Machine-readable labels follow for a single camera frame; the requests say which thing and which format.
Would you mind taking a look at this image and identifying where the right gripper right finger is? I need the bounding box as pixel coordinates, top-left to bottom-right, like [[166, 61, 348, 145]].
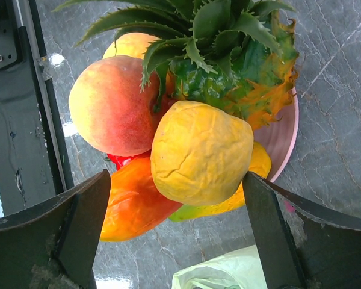
[[246, 179, 361, 288]]

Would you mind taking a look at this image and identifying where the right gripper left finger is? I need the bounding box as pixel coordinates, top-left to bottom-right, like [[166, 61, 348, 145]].
[[0, 169, 111, 288]]

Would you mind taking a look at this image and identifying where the green avocado print plastic bag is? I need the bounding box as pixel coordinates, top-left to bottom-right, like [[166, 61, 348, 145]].
[[171, 245, 267, 289]]

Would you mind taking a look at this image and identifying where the fake red orange mango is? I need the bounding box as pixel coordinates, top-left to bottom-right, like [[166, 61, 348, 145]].
[[100, 152, 182, 242]]

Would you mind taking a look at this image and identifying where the fake red bell pepper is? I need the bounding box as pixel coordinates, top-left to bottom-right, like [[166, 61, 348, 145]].
[[106, 150, 151, 172]]

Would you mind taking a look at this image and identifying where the small yellow fake fruit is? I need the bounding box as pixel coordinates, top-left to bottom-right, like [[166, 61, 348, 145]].
[[150, 101, 254, 206]]

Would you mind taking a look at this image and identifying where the fake peach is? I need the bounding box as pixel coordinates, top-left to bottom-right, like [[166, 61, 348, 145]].
[[69, 55, 171, 157]]

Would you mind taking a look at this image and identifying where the fake pineapple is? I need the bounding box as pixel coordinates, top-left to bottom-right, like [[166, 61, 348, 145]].
[[52, 0, 300, 132]]

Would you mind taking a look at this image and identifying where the fake yellow pear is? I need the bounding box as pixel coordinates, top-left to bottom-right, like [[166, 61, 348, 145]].
[[102, 33, 158, 59]]

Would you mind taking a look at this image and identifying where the pink plate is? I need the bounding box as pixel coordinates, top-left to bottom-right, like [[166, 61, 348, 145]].
[[254, 87, 299, 182]]

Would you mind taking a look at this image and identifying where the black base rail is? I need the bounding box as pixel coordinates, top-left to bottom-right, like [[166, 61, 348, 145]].
[[0, 1, 74, 218]]

